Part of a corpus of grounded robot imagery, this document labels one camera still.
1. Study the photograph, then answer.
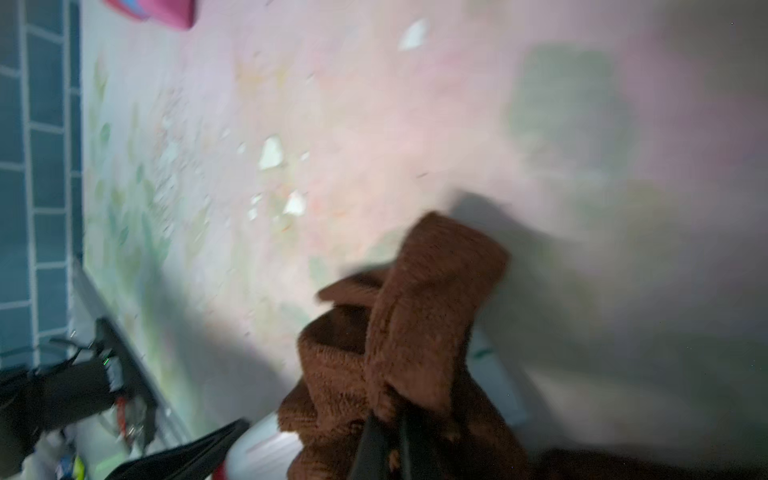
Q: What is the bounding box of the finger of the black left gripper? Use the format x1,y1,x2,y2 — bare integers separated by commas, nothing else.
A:
106,419,251,480

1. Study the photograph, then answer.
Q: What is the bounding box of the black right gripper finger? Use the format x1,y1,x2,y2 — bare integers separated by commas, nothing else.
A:
347,407,442,480

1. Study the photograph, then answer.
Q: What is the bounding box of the white pink-capped toothpaste tube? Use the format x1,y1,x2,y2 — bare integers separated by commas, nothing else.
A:
213,327,528,480

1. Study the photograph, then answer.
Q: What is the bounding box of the brown wiping cloth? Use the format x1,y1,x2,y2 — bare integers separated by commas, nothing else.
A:
278,212,767,479

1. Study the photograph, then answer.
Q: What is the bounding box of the magenta toothpaste tube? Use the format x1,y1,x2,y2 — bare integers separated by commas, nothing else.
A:
138,0,196,30

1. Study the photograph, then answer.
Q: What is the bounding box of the blue toothpaste tube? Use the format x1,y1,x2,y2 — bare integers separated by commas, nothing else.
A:
104,0,151,21

